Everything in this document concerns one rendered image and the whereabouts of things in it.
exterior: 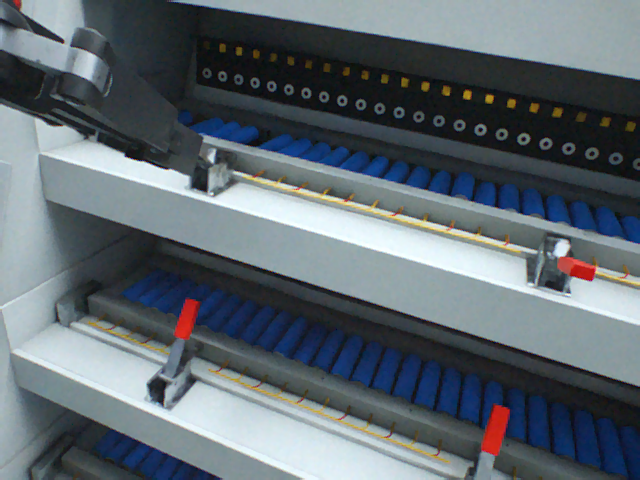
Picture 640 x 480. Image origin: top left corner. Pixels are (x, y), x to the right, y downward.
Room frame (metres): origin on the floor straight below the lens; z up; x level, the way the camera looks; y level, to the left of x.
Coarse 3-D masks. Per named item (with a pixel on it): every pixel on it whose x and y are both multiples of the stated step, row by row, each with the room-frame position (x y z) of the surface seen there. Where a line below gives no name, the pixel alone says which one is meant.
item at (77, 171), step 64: (64, 128) 0.43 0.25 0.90; (384, 128) 0.51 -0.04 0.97; (64, 192) 0.42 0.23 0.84; (128, 192) 0.39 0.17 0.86; (192, 192) 0.38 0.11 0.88; (256, 192) 0.40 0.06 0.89; (256, 256) 0.37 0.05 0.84; (320, 256) 0.35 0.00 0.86; (384, 256) 0.33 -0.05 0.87; (448, 256) 0.34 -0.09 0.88; (512, 256) 0.35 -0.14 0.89; (448, 320) 0.33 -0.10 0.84; (512, 320) 0.32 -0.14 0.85; (576, 320) 0.30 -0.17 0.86
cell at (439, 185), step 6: (438, 174) 0.45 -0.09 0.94; (444, 174) 0.45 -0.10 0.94; (432, 180) 0.44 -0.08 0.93; (438, 180) 0.43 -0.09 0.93; (444, 180) 0.43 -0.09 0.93; (450, 180) 0.45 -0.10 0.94; (432, 186) 0.42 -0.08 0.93; (438, 186) 0.42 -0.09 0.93; (444, 186) 0.42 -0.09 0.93; (450, 186) 0.44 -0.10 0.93; (438, 192) 0.40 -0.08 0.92; (444, 192) 0.41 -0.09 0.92
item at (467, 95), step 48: (240, 48) 0.54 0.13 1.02; (288, 96) 0.54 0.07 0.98; (336, 96) 0.52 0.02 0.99; (384, 96) 0.50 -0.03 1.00; (432, 96) 0.49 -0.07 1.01; (480, 96) 0.47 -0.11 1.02; (480, 144) 0.49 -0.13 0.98; (528, 144) 0.47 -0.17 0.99; (576, 144) 0.46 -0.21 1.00; (624, 144) 0.45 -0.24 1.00
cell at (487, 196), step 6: (480, 186) 0.44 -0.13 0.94; (486, 186) 0.43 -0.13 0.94; (492, 186) 0.44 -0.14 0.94; (480, 192) 0.42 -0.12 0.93; (486, 192) 0.42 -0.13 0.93; (492, 192) 0.42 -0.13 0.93; (480, 198) 0.41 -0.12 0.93; (486, 198) 0.40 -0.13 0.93; (492, 198) 0.41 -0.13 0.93; (486, 204) 0.39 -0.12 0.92; (492, 204) 0.40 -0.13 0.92
